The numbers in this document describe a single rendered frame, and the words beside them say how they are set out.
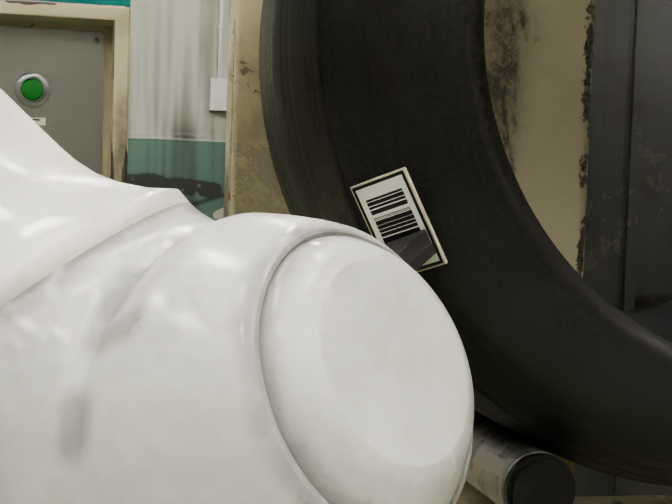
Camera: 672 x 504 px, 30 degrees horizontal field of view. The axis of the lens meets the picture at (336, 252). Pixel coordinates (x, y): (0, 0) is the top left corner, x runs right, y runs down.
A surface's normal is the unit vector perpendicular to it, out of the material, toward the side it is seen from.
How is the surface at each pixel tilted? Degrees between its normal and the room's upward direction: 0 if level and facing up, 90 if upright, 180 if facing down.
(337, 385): 66
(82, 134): 90
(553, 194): 90
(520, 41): 90
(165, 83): 90
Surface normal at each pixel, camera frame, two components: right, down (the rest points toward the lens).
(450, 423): 0.65, -0.40
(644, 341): 0.12, 0.22
